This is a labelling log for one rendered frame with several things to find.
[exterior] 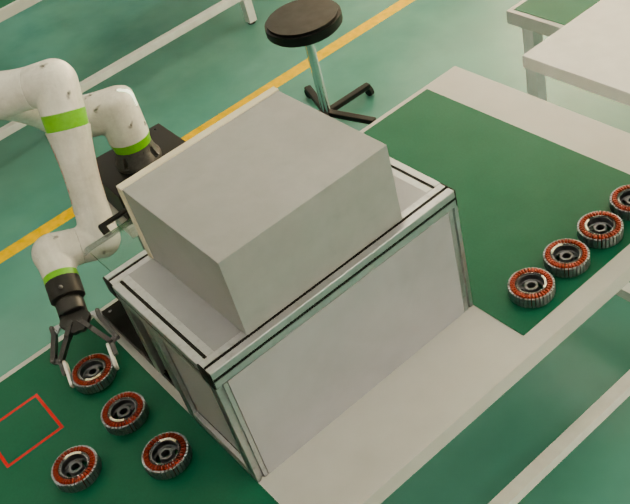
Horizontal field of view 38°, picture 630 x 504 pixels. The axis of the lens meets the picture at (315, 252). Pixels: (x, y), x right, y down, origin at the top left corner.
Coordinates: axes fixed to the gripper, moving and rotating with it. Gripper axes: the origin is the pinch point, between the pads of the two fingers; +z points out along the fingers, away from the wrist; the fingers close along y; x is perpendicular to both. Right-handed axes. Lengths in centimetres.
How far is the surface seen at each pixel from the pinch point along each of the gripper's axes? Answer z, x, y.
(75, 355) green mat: -8.2, -7.6, 4.3
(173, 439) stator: 27.8, 17.5, -15.3
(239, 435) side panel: 36, 37, -31
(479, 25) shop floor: -146, -175, -206
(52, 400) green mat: 2.8, -1.2, 12.0
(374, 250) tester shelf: 13, 47, -71
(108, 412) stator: 14.0, 9.2, -2.0
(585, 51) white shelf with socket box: -14, 41, -137
